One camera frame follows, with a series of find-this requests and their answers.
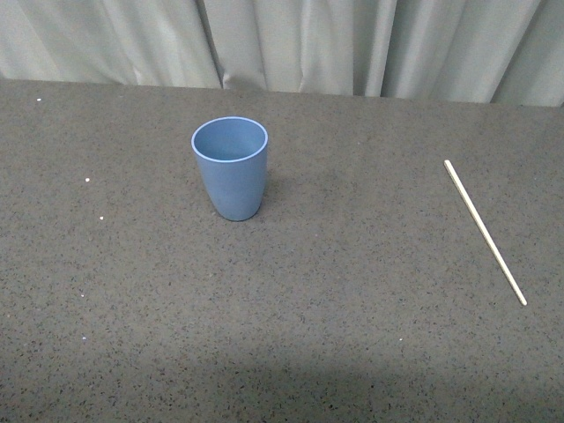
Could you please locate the white pleated curtain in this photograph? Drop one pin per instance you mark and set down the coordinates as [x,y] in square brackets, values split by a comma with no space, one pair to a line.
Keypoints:
[477,51]

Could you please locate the light wooden chopstick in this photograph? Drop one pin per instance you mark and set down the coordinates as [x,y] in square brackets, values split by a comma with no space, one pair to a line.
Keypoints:
[484,231]

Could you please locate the blue plastic cup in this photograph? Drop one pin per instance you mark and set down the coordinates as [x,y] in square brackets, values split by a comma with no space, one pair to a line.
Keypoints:
[231,154]

